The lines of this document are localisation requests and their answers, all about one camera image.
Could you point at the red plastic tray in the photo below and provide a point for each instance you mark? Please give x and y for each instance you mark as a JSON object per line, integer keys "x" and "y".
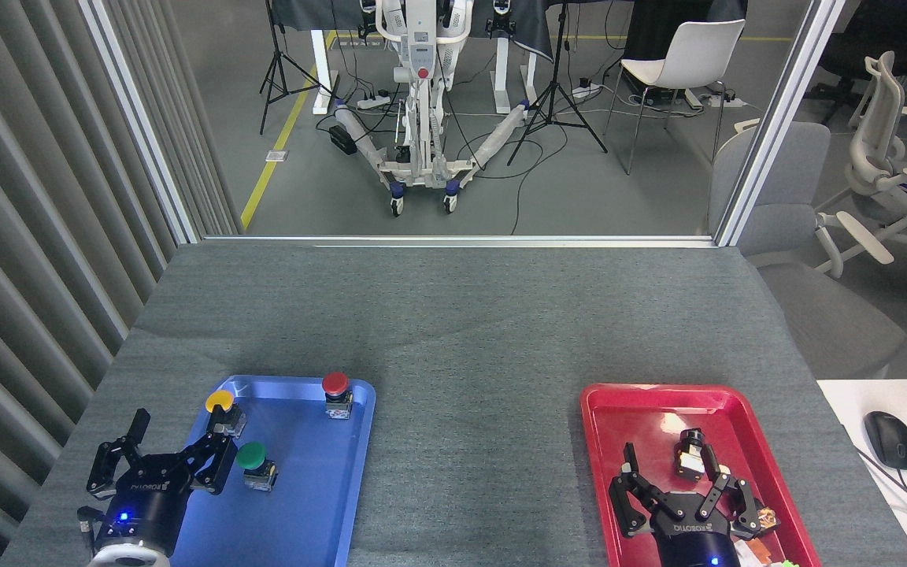
{"x": 627, "y": 425}

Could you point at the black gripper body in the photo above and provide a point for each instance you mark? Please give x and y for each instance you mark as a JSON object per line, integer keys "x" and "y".
{"x": 146, "y": 504}
{"x": 694, "y": 535}

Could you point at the black brass switch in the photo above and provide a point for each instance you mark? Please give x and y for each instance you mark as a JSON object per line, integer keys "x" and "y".
{"x": 768, "y": 520}

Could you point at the white table leg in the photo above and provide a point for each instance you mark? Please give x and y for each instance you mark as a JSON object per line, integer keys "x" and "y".
{"x": 321, "y": 71}
{"x": 504, "y": 75}

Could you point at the black silver selector switch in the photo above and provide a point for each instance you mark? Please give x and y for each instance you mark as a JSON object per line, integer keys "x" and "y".
{"x": 690, "y": 457}

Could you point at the white stand on wheels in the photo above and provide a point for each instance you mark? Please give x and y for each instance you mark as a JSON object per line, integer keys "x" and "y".
{"x": 420, "y": 47}

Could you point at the dark table cloth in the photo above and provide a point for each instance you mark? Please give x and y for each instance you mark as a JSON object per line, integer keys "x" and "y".
{"x": 532, "y": 27}

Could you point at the blue plastic tray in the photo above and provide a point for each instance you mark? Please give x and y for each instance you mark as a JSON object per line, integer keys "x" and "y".
{"x": 304, "y": 488}

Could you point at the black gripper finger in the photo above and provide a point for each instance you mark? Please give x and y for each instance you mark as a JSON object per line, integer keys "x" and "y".
{"x": 137, "y": 429}
{"x": 213, "y": 465}
{"x": 631, "y": 504}
{"x": 743, "y": 508}

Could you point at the yellow push button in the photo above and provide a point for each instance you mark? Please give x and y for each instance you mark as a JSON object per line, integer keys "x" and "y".
{"x": 219, "y": 400}

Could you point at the small green part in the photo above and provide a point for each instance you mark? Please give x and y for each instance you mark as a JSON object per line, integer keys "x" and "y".
{"x": 789, "y": 564}

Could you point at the silver frame rail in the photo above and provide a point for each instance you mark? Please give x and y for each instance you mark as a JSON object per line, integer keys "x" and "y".
{"x": 461, "y": 240}

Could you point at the silver floor plate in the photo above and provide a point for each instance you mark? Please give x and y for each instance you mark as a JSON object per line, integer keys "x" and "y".
{"x": 276, "y": 156}

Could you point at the white power strip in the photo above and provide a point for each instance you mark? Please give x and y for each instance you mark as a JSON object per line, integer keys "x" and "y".
{"x": 725, "y": 100}
{"x": 373, "y": 101}
{"x": 586, "y": 90}

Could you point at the white desk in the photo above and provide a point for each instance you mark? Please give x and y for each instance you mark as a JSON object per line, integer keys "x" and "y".
{"x": 847, "y": 402}

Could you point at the black computer mouse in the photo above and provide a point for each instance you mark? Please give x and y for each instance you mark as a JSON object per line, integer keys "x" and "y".
{"x": 890, "y": 439}

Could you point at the black tripod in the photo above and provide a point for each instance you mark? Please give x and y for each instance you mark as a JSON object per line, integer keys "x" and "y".
{"x": 276, "y": 71}
{"x": 554, "y": 94}

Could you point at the white mesh office chair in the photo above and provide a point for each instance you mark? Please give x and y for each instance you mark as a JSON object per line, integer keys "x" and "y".
{"x": 882, "y": 150}

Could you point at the black power brick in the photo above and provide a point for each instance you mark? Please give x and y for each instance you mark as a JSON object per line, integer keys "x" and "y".
{"x": 342, "y": 140}

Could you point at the green push button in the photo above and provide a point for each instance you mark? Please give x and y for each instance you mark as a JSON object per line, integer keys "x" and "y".
{"x": 251, "y": 455}

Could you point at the white plastic chair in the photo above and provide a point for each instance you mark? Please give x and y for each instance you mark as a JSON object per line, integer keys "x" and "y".
{"x": 694, "y": 55}

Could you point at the silver frame post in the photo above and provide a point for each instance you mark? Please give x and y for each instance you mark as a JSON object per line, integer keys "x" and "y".
{"x": 776, "y": 118}
{"x": 138, "y": 118}

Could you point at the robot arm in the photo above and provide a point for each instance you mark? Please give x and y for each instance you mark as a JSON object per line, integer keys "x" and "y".
{"x": 127, "y": 557}

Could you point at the red push button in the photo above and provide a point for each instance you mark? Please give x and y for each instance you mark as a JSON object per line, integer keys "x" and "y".
{"x": 335, "y": 383}

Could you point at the white orange switch part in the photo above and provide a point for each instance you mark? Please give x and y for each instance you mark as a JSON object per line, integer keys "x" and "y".
{"x": 753, "y": 555}

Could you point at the grey upholstered chair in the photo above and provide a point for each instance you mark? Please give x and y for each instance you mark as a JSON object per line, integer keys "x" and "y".
{"x": 792, "y": 228}

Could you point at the black office chair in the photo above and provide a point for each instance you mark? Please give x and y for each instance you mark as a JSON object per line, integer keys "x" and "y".
{"x": 863, "y": 47}

